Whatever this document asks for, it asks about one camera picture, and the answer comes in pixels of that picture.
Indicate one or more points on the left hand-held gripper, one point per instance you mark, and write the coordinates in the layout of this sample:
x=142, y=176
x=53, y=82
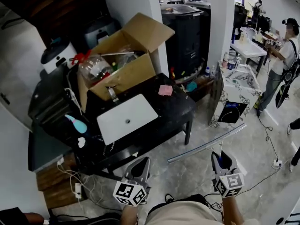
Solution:
x=130, y=191

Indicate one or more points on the black marble sink counter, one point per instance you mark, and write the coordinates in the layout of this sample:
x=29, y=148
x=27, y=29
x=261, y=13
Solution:
x=173, y=111

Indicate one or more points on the tall black cabinet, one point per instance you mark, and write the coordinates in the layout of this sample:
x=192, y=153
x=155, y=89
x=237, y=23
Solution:
x=185, y=39

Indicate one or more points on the person's left forearm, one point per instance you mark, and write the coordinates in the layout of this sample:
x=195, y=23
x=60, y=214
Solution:
x=129, y=215

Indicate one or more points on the white appliance with black lid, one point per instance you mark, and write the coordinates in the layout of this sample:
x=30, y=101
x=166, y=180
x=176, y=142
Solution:
x=58, y=56

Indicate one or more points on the light blue handheld tool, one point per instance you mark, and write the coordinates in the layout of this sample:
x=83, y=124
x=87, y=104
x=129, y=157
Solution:
x=76, y=123

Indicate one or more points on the small white bottle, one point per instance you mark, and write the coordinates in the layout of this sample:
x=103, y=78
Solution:
x=207, y=71

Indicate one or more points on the person's beige shorts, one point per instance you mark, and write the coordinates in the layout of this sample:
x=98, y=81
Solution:
x=182, y=213

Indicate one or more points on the small white cloth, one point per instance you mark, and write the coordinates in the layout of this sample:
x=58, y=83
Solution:
x=81, y=142

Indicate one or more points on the white marble cabinet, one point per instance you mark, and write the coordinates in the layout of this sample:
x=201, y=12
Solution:
x=236, y=83

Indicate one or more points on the black low cabinet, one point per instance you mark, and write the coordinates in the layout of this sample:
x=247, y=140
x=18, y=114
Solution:
x=50, y=102

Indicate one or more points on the pink sponge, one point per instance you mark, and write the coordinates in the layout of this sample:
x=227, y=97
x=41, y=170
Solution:
x=165, y=90

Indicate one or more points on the white floor power socket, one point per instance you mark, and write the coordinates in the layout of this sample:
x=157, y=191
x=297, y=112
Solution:
x=277, y=164

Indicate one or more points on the grey rounded kitchen appliance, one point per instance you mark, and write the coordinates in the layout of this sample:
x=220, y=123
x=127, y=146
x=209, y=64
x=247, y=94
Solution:
x=100, y=30

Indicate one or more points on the white rectangular sink basin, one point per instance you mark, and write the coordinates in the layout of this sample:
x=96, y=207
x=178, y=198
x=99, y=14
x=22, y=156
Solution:
x=127, y=118

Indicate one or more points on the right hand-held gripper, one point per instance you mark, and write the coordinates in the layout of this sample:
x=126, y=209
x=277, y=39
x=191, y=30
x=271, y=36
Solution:
x=230, y=184

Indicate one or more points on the black cooktop panel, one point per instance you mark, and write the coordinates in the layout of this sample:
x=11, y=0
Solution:
x=232, y=112

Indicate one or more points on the white power strip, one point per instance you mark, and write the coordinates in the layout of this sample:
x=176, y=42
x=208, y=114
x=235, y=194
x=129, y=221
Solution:
x=77, y=190

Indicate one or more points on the long metal squeegee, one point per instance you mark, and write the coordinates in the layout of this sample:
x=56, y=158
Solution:
x=206, y=144

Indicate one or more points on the teal cloth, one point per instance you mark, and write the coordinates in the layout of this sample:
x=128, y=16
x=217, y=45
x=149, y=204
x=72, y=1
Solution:
x=191, y=86

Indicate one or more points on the person's right forearm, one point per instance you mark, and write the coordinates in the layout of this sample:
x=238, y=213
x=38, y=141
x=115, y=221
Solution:
x=230, y=210

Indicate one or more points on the open cardboard box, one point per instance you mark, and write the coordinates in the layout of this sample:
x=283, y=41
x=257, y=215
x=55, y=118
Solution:
x=131, y=75

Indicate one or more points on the white table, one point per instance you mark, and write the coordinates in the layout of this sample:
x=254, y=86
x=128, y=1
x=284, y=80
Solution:
x=249, y=49

